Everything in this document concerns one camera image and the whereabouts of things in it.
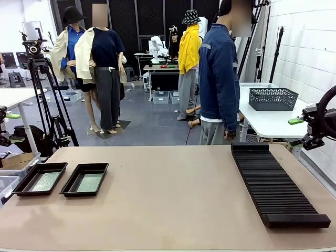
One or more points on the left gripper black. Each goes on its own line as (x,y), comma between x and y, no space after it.
(2,120)

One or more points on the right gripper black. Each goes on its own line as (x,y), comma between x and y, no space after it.
(316,126)

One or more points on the black ESD tray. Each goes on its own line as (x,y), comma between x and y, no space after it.
(23,190)
(71,191)

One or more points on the right forearm in denim sleeve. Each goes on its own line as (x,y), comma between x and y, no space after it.
(232,115)

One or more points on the tattooed right hand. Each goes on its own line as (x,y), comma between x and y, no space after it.
(229,134)

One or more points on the black bag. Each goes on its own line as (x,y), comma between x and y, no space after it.
(29,139)

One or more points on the white table with basket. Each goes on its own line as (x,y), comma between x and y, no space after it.
(270,120)

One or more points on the brown cardboard box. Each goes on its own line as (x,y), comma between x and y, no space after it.
(18,158)

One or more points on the white height-adjustable table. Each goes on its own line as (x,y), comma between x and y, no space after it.
(18,95)

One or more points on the grey plastic mesh basket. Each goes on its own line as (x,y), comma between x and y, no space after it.
(273,99)

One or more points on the clear bin with cardboard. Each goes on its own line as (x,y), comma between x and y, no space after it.
(23,172)

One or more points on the black step stool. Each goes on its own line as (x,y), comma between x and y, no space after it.
(16,78)

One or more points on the clear plastic bin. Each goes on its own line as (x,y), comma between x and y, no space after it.
(8,185)

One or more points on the black slotted board rack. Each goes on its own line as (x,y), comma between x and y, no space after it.
(278,189)

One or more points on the clear lidded container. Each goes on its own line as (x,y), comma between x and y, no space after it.
(258,84)

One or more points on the clear floor storage box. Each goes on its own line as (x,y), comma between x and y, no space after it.
(73,97)

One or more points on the black light stand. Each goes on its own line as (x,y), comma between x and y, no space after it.
(278,44)

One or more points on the mannequin with black hat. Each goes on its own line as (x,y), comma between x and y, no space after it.
(71,50)

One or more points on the person in denim jacket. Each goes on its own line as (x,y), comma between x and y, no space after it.
(215,78)

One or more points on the dark mannequin floor plate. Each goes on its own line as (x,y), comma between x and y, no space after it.
(123,124)

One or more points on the mannequin with navy shirt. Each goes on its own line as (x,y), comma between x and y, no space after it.
(107,47)

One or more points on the clear plastic storage box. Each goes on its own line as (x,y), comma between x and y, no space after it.
(174,97)
(160,98)

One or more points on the grey step stool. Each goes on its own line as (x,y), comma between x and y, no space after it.
(130,72)

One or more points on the mannequin with yellow top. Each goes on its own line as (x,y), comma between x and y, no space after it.
(187,50)

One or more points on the background table with buttons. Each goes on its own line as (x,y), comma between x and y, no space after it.
(157,67)

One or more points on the small white background robot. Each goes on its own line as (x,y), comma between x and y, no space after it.
(155,42)

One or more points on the black camera tripod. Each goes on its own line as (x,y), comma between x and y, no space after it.
(32,49)

